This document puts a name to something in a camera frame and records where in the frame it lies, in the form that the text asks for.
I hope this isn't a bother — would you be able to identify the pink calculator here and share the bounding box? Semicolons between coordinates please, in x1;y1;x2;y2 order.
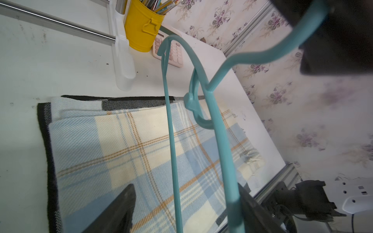
152;26;184;68

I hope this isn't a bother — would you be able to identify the yellow pencil cup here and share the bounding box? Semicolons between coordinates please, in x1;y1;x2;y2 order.
124;0;164;52

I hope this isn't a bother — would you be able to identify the black white checkered scarf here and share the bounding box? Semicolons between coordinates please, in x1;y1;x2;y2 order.
37;95;166;233

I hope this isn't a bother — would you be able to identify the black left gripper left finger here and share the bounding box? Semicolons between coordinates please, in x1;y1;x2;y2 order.
84;184;136;233

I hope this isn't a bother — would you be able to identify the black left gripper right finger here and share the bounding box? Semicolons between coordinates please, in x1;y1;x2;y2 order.
238;184;285;233

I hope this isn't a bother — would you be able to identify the bundle of pencils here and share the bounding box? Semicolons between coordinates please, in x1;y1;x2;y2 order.
140;0;180;16

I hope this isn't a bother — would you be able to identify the blue cream plaid scarf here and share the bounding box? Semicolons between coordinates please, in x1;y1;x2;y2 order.
48;97;266;233

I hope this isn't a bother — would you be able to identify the teal plastic hanger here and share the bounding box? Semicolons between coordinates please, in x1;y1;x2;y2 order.
157;1;329;233

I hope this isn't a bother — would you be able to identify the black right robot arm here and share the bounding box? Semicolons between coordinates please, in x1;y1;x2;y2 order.
261;180;346;233

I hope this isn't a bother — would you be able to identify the white metal clothes rack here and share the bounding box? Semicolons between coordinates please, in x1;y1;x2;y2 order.
1;1;136;91

